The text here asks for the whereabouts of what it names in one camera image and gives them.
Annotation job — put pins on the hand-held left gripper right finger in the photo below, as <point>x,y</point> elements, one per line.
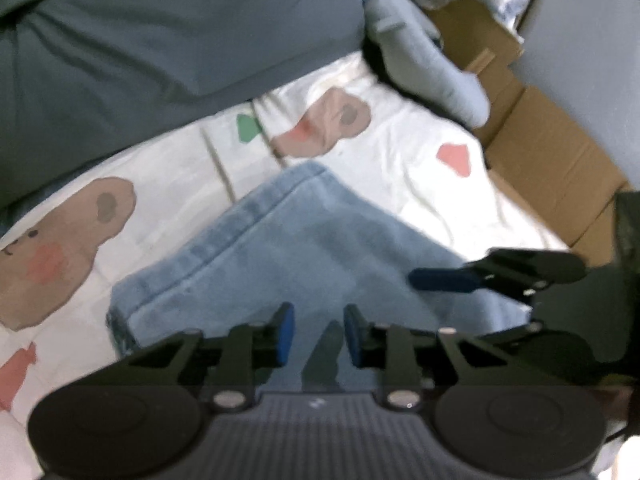
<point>355,340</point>

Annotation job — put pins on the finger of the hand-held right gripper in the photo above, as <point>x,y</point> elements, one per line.
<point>440,280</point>
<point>520,332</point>

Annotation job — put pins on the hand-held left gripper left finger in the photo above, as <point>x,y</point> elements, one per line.
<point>285,335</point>

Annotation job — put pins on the light blue denim jeans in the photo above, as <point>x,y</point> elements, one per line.
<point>300,240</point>

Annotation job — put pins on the cream printed bedsheet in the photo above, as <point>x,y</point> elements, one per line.
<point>400,150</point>

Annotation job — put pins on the large brown cardboard sheet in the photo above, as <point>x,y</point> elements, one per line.
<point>550,150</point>

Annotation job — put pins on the grey neck pillow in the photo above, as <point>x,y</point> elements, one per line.
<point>420,55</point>

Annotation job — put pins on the grey wrapped parcel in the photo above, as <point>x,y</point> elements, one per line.
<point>590,35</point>

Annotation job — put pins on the dark grey quilt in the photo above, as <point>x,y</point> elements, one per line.
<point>150,35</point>

